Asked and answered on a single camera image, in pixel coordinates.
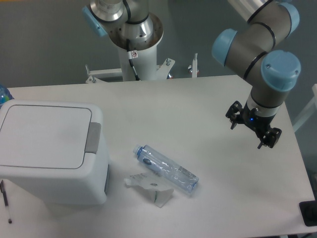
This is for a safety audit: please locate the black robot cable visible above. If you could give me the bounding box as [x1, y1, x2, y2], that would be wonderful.
[126, 38, 142, 81]

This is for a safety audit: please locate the black and white pen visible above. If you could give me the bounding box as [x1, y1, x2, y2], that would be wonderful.
[0, 180, 12, 224]

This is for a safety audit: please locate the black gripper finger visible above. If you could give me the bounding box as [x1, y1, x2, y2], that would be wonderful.
[225, 101, 243, 130]
[257, 127, 282, 149]

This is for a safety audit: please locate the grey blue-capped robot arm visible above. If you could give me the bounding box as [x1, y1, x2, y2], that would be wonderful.
[82, 0, 301, 148]

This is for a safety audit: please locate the black device at table edge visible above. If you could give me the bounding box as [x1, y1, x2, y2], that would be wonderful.
[299, 200, 317, 227]

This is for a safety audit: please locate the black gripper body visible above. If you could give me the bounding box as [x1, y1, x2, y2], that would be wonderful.
[238, 103, 274, 139]

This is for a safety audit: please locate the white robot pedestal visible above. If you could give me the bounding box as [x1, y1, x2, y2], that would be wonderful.
[85, 13, 175, 83]

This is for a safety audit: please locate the white frame at right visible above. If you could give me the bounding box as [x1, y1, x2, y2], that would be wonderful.
[293, 84, 317, 132]

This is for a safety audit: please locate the clear plastic water bottle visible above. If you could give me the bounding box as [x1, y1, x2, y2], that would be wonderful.
[133, 145, 199, 193]

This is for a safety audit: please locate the blue bottle behind can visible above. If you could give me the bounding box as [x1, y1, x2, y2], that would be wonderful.
[0, 84, 14, 108]

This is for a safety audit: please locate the white plastic trash can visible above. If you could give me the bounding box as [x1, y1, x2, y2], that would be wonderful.
[0, 99, 109, 205]

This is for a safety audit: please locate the white clamp bracket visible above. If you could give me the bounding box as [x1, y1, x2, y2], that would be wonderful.
[188, 53, 199, 78]

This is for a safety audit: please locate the crumpled white paper carton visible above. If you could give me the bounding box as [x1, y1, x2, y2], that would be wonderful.
[124, 172, 174, 208]

